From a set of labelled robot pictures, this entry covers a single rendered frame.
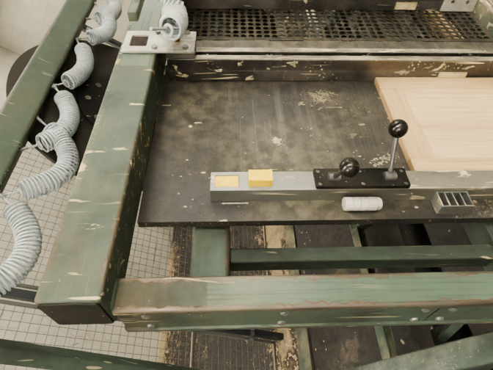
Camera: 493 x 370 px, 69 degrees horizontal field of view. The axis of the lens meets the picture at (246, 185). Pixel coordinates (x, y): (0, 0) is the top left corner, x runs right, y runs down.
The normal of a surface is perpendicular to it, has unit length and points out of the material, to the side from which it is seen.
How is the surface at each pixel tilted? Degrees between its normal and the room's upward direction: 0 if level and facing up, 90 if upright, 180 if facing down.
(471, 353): 0
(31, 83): 90
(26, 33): 90
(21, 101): 90
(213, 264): 58
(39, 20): 90
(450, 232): 0
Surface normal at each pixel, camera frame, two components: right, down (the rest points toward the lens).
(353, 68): 0.04, 0.79
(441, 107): 0.03, -0.62
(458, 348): -0.83, -0.32
